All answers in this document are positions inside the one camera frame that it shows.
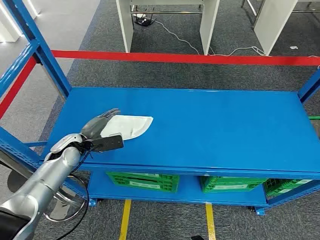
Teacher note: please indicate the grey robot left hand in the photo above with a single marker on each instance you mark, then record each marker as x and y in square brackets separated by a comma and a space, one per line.
[96, 127]

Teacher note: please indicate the white curved plastic part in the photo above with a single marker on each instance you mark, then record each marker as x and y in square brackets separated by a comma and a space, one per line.
[130, 127]

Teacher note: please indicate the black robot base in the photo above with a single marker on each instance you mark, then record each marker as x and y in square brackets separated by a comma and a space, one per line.
[197, 238]

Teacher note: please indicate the blue metal shelf rack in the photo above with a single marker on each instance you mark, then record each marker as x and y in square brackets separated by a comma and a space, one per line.
[200, 126]

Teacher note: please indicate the green plastic crate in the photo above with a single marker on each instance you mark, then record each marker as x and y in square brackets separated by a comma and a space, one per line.
[140, 182]
[282, 187]
[225, 184]
[315, 118]

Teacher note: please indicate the yellow floor tape line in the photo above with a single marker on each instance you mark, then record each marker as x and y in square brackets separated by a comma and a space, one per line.
[124, 218]
[210, 222]

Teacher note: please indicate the white table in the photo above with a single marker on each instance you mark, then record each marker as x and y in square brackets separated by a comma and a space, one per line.
[272, 23]
[124, 26]

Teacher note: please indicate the black power strip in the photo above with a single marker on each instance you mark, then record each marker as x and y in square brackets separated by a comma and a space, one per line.
[143, 21]

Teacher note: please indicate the white paper scrap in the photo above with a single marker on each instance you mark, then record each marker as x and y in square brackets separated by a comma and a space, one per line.
[293, 47]

